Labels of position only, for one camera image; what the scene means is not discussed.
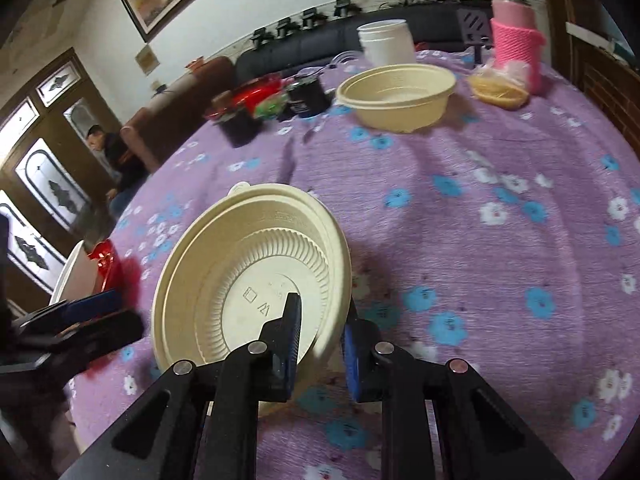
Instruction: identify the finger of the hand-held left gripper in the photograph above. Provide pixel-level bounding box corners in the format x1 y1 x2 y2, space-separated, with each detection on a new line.
12 287 124 337
0 310 146 377

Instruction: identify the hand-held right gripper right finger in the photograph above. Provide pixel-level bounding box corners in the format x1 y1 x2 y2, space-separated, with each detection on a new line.
340 300 576 480

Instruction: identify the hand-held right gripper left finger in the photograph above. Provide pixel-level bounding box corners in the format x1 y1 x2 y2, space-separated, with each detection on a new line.
60 292 303 480

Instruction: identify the white paper bowl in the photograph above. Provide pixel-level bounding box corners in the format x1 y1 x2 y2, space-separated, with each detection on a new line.
49 241 102 307

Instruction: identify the red glass plate gold rim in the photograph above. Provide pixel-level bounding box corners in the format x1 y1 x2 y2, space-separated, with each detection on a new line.
87 239 142 311

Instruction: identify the wooden glass-panel door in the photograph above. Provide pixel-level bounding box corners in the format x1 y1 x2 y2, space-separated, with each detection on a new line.
0 47 128 307

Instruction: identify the purple floral tablecloth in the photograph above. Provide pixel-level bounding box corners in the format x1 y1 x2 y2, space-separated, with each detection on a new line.
65 47 640 480

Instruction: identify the brown sofa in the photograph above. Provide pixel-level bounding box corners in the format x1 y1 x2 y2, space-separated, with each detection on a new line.
121 56 239 172

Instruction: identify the black cup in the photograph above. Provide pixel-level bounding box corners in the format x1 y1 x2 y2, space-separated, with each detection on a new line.
217 105 264 149

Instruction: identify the green snack packet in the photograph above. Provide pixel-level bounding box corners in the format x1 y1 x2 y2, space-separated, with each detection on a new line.
254 95 289 119

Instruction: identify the black jar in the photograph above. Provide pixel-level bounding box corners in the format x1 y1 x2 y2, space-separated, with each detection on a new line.
286 75 332 119

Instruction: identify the clear glass jar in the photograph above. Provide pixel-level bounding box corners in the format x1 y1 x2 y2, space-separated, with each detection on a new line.
331 51 370 70

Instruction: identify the black sofa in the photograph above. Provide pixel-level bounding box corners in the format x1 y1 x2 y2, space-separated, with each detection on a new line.
235 2 493 83

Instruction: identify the yellow shallow dish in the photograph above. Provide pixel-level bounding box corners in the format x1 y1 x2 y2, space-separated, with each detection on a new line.
469 76 531 111

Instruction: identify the white plastic jar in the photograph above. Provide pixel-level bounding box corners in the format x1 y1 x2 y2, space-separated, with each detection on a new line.
357 19 417 67

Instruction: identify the clear plastic bag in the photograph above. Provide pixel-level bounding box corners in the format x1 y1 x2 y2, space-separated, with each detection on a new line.
470 57 532 88

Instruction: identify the pink thermos with knit sleeve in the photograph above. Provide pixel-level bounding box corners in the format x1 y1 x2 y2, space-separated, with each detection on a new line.
489 0 547 96

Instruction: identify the grey slotted stand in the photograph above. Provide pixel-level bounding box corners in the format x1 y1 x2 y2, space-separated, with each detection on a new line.
459 7 494 63

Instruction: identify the wooden brick-pattern cabinet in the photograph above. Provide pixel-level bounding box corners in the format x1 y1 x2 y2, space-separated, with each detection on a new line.
534 0 640 157

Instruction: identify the small wall notice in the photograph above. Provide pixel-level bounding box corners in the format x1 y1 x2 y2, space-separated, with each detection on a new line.
136 45 161 77

